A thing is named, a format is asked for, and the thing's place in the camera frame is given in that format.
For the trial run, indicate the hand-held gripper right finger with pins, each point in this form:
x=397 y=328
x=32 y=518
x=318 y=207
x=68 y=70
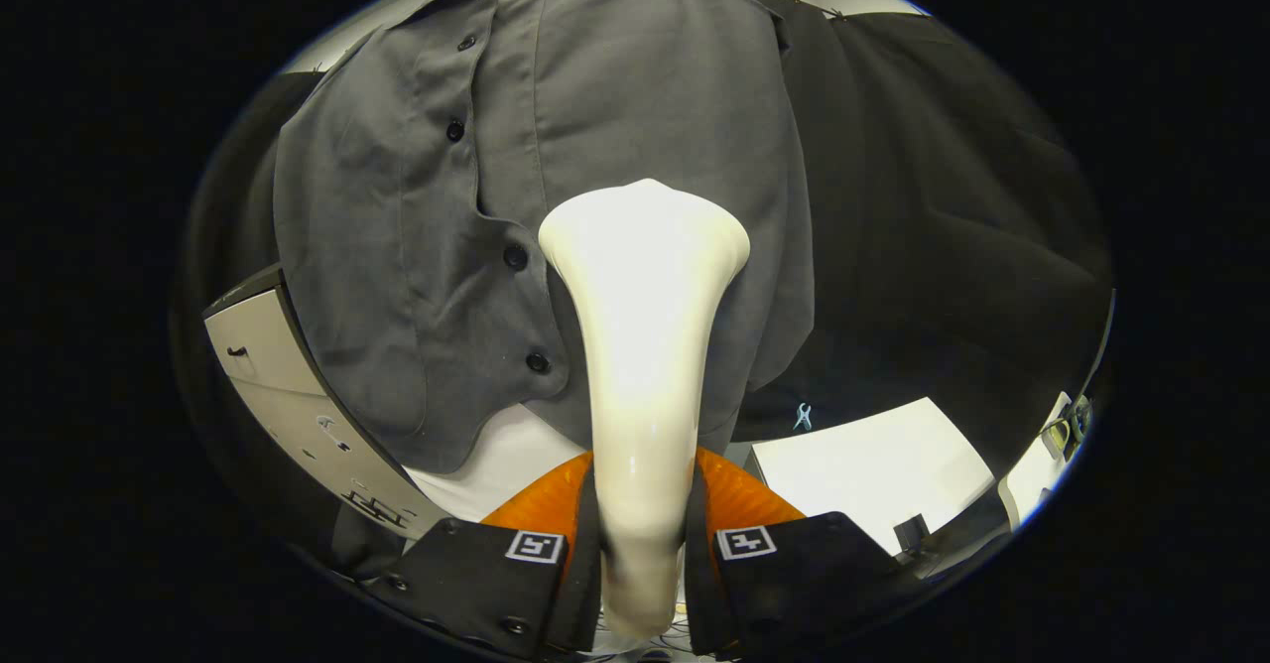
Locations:
x=700 y=594

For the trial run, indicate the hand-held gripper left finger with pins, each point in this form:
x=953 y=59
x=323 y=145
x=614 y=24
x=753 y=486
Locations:
x=585 y=594

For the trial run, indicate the grey button-up shirt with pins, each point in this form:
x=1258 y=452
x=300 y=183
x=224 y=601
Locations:
x=635 y=77

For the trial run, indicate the white garment form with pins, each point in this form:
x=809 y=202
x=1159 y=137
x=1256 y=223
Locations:
x=506 y=464

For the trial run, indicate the light blue clip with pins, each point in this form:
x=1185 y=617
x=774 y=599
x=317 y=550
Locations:
x=802 y=416

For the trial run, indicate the white square table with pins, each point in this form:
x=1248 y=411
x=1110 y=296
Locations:
x=873 y=464

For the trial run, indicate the small black box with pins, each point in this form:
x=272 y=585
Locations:
x=911 y=532

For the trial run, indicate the grey cabinet with dark top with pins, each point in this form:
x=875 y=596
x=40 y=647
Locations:
x=288 y=385

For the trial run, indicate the small olive object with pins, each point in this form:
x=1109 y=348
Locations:
x=1056 y=437

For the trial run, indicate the black backdrop cloth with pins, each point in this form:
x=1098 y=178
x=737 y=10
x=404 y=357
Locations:
x=943 y=197

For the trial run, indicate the black metal stand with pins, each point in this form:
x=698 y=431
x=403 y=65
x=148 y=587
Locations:
x=1103 y=345

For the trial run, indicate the row of black backdrop clips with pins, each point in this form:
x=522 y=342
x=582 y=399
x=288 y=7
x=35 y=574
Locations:
x=836 y=14

